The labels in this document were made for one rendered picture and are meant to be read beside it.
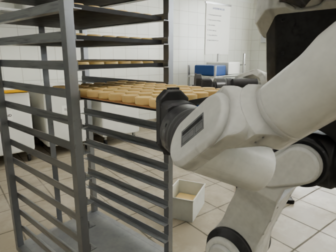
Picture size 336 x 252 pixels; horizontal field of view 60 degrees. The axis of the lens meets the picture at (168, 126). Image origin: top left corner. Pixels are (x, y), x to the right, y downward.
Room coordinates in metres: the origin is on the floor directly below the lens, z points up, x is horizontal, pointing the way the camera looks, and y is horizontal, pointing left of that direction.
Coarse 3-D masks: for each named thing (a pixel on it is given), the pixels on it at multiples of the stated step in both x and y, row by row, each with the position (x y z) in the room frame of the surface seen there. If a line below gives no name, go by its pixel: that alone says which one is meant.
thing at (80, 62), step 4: (80, 60) 1.42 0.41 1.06; (84, 60) 1.37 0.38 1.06; (88, 60) 1.38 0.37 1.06; (92, 60) 1.34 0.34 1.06; (96, 60) 1.34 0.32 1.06; (100, 60) 1.34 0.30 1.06; (104, 60) 1.34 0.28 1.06; (108, 60) 1.35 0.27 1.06; (112, 60) 1.35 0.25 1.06; (116, 60) 1.34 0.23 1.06; (120, 60) 1.34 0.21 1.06; (124, 60) 1.34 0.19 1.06
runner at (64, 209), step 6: (18, 180) 1.28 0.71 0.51; (24, 180) 1.24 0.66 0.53; (24, 186) 1.24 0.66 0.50; (30, 186) 1.19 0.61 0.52; (36, 192) 1.16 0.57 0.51; (42, 192) 1.12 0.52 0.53; (48, 198) 1.09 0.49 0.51; (54, 204) 1.06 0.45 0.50; (60, 204) 1.02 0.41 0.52; (66, 210) 1.00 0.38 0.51; (72, 210) 0.97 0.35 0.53; (72, 216) 0.97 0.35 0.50; (90, 222) 0.94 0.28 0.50
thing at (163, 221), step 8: (96, 184) 1.59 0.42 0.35; (104, 192) 1.53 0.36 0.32; (112, 192) 1.48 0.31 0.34; (120, 200) 1.44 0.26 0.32; (128, 200) 1.40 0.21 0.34; (128, 208) 1.36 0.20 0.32; (136, 208) 1.36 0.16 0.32; (144, 208) 1.32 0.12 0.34; (144, 216) 1.28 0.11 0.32; (152, 216) 1.28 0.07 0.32; (160, 216) 1.25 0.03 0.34; (160, 224) 1.21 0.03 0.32
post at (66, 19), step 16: (64, 0) 0.88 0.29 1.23; (64, 16) 0.88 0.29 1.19; (64, 32) 0.88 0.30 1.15; (64, 48) 0.89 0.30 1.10; (64, 64) 0.89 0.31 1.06; (64, 80) 0.90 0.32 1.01; (80, 128) 0.90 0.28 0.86; (80, 144) 0.89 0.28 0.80; (80, 160) 0.89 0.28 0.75; (80, 176) 0.89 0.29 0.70; (80, 192) 0.89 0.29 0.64; (80, 208) 0.88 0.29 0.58; (80, 224) 0.88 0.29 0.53; (80, 240) 0.88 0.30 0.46
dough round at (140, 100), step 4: (136, 96) 0.79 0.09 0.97; (140, 96) 0.79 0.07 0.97; (144, 96) 0.79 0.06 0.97; (148, 96) 0.79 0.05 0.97; (136, 100) 0.77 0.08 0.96; (140, 100) 0.77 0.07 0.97; (144, 100) 0.76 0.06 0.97; (148, 100) 0.77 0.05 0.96; (136, 104) 0.78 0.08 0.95; (140, 104) 0.77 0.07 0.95; (144, 104) 0.76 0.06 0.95; (148, 104) 0.77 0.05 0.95
